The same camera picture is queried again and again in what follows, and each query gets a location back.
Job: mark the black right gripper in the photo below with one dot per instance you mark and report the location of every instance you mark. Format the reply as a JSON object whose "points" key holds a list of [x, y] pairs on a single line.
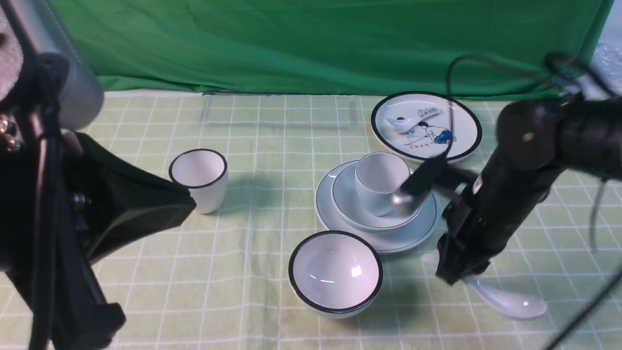
{"points": [[491, 208]]}

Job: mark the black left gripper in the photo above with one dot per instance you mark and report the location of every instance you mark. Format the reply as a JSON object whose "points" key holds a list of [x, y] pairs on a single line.
{"points": [[123, 204]]}

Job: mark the white ceramic spoon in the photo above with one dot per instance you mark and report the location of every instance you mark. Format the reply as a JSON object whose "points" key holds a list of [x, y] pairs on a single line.
{"points": [[518, 306]]}

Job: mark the pale blue cup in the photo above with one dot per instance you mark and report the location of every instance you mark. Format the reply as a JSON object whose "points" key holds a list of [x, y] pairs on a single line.
{"points": [[377, 177]]}

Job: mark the pale blue shallow bowl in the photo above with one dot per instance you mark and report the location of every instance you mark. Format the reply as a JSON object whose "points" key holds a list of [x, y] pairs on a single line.
{"points": [[354, 213]]}

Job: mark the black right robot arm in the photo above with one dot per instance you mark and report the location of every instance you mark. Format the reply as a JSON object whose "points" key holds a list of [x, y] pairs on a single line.
{"points": [[536, 142]]}

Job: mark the pale blue flat plate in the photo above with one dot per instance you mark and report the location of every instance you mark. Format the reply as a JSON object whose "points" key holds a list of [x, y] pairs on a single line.
{"points": [[395, 241]]}

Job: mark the white bowl black rim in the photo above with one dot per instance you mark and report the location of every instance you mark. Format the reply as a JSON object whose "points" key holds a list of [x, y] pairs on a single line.
{"points": [[335, 274]]}

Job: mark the illustrated plate black rim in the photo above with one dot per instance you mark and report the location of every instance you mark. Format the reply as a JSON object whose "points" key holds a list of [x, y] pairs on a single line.
{"points": [[458, 126]]}

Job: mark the white cup black rim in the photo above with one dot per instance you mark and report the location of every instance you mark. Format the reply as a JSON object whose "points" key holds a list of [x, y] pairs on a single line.
{"points": [[204, 172]]}

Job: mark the green checked tablecloth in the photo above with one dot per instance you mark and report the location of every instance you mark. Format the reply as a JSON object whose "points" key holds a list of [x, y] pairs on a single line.
{"points": [[219, 282]]}

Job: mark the small white painted spoon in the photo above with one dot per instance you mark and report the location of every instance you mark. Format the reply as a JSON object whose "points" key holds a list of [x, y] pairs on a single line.
{"points": [[404, 125]]}

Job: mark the green backdrop cloth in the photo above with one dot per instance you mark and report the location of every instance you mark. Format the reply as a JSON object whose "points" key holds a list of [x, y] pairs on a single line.
{"points": [[359, 47]]}

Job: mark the clear plastic bag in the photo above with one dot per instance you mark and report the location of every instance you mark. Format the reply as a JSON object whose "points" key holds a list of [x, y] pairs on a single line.
{"points": [[607, 59]]}

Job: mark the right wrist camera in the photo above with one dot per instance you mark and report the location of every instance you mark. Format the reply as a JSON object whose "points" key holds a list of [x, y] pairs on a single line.
{"points": [[433, 175]]}

